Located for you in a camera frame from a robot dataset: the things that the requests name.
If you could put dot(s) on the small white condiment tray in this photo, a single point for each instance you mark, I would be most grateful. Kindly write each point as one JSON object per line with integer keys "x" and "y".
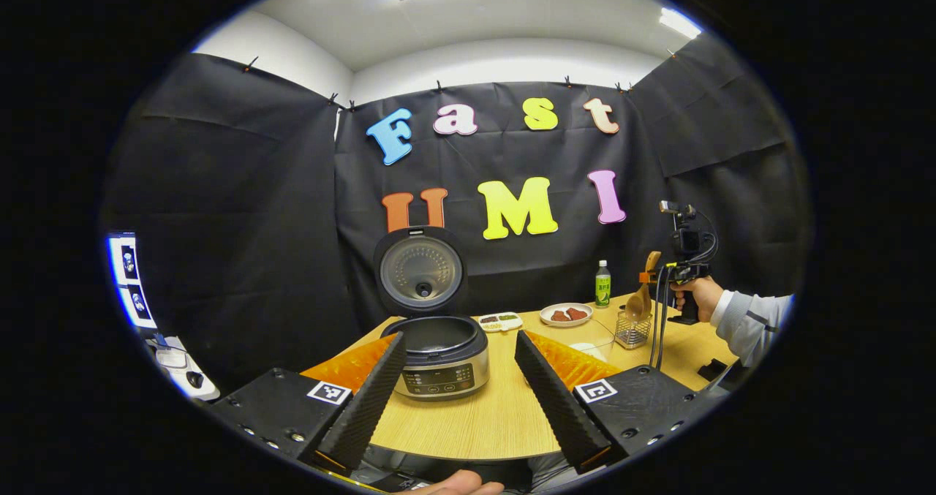
{"x": 501, "y": 322}

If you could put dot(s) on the clear container of rice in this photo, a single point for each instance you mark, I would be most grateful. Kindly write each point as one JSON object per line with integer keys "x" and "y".
{"x": 589, "y": 349}

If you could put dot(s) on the brown meat slice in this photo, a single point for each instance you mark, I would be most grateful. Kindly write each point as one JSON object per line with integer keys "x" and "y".
{"x": 578, "y": 313}
{"x": 560, "y": 316}

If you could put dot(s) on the white side table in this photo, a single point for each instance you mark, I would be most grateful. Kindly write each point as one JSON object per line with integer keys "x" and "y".
{"x": 197, "y": 396}

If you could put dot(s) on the black and silver rice cooker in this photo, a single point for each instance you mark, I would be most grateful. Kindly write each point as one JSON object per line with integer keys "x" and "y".
{"x": 446, "y": 371}

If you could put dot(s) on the black backdrop cloth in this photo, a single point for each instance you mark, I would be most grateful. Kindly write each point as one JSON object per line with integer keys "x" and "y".
{"x": 256, "y": 224}

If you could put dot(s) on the green drink bottle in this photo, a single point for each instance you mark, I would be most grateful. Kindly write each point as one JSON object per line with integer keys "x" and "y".
{"x": 602, "y": 286}

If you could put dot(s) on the black computer mouse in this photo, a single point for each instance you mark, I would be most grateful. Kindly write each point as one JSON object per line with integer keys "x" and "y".
{"x": 194, "y": 379}

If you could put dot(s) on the wooden spoon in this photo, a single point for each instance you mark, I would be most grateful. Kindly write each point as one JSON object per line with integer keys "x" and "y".
{"x": 638, "y": 305}

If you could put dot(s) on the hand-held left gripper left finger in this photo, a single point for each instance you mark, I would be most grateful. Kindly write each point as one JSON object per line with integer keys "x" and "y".
{"x": 369, "y": 407}

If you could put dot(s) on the white round plate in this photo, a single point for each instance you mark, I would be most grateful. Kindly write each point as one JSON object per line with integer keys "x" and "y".
{"x": 563, "y": 324}

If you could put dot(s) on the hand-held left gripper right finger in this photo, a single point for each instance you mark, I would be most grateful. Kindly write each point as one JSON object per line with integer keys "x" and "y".
{"x": 556, "y": 407}

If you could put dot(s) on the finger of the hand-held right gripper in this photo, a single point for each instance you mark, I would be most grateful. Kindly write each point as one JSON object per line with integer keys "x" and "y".
{"x": 647, "y": 276}

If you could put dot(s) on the computer monitor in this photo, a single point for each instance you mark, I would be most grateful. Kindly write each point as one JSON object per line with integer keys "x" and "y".
{"x": 128, "y": 283}

